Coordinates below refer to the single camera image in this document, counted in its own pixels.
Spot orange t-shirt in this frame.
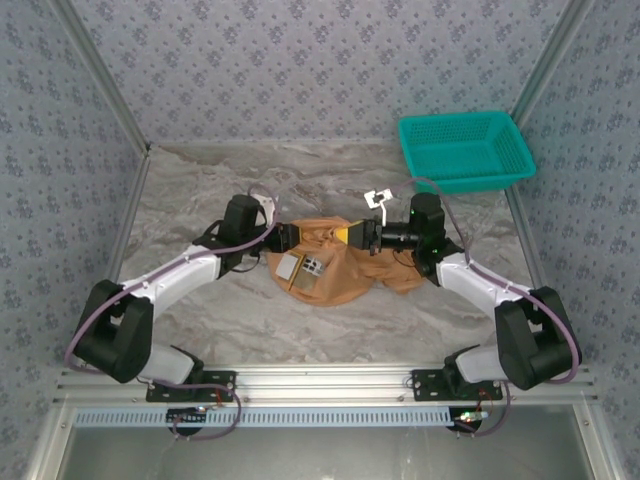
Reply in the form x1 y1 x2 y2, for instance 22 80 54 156
264 214 426 311

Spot teal plastic basket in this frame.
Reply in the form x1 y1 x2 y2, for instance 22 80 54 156
398 109 538 196

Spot small circuit board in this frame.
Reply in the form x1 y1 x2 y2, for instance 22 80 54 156
166 407 209 427
451 408 490 432

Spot aluminium side rail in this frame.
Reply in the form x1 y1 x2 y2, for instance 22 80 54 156
107 147 152 291
503 187 551 294

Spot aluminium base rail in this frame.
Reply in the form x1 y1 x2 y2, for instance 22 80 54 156
54 363 599 406

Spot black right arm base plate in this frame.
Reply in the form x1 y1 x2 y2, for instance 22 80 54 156
410 368 504 401

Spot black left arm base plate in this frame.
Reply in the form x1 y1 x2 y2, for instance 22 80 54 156
146 368 237 404

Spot white slotted cable duct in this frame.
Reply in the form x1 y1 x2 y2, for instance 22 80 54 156
74 405 451 429

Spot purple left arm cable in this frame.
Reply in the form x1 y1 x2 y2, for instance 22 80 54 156
64 183 243 442

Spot aluminium corner post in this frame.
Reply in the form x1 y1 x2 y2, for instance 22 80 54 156
509 0 596 126
49 0 152 151

